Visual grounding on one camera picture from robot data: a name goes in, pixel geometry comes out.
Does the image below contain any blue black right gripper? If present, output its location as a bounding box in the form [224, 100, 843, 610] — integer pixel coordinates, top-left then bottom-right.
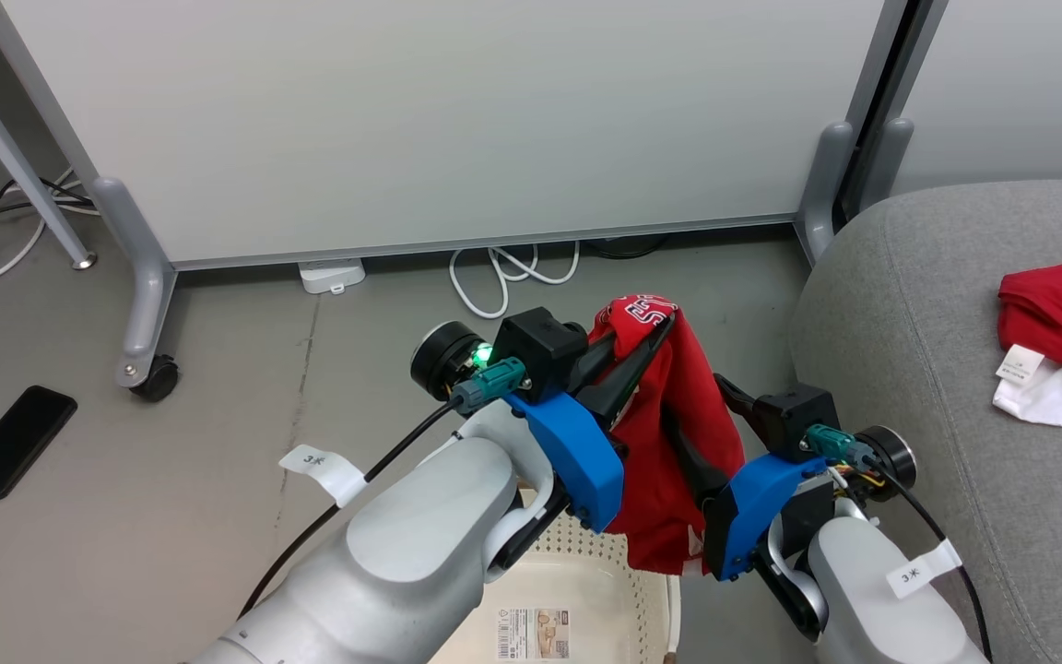
[659, 373, 829, 583]

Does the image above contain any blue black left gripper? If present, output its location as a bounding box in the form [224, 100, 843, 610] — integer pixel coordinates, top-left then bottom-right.
[502, 313, 680, 535]

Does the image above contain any red garment with white print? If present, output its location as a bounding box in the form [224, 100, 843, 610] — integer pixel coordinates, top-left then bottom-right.
[585, 294, 747, 576]

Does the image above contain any white garment with tag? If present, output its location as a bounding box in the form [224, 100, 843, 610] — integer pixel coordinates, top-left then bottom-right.
[991, 343, 1062, 435]

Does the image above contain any grey fabric sofa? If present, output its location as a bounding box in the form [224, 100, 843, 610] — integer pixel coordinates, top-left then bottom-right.
[788, 179, 1062, 664]

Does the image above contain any beige plastic laundry basket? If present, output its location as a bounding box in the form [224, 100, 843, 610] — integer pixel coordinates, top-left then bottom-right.
[428, 487, 683, 664]

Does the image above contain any printed paper basket label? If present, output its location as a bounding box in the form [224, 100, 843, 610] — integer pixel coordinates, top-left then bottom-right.
[496, 606, 572, 661]

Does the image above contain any white power adapter box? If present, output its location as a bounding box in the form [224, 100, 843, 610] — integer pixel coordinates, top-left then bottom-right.
[298, 257, 367, 295]

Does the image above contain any large white partition panel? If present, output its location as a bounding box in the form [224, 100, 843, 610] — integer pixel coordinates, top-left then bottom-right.
[0, 0, 910, 272]

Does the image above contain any black caster wheel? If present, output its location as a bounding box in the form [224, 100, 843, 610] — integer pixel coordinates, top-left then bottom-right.
[129, 354, 181, 403]

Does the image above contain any narrow white partition panel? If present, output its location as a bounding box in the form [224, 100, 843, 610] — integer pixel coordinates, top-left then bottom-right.
[890, 0, 1062, 196]

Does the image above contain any grey partition leg with caster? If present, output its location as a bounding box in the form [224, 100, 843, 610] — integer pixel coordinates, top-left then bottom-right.
[90, 176, 178, 389]

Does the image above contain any black smartphone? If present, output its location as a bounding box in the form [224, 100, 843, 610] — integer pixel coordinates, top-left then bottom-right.
[0, 385, 79, 502]

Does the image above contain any grey metal table leg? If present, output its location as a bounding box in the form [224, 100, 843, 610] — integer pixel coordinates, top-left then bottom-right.
[0, 30, 98, 271]

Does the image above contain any black cable under partition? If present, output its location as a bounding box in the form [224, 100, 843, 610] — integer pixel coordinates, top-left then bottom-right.
[581, 234, 671, 262]

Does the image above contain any teal right camera connector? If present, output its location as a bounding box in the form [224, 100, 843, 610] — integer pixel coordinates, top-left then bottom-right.
[805, 423, 876, 468]

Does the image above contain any teal camera connector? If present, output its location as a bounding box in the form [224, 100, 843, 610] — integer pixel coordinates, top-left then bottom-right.
[805, 423, 876, 468]
[450, 357, 528, 417]

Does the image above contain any teal left camera connector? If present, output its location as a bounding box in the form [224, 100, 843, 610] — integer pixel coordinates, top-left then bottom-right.
[450, 357, 528, 417]

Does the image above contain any looped white cable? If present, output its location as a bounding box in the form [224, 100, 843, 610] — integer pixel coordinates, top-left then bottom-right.
[449, 241, 581, 320]

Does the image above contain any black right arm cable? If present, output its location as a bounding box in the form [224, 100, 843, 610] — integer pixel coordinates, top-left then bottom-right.
[861, 459, 995, 664]

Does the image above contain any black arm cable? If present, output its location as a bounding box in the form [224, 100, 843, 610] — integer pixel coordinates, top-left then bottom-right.
[235, 395, 469, 621]
[861, 459, 995, 664]

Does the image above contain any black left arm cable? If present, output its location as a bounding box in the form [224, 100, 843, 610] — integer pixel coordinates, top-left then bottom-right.
[235, 395, 469, 621]

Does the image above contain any white floor cable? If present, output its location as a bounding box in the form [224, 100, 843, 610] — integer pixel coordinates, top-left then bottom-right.
[0, 165, 100, 290]

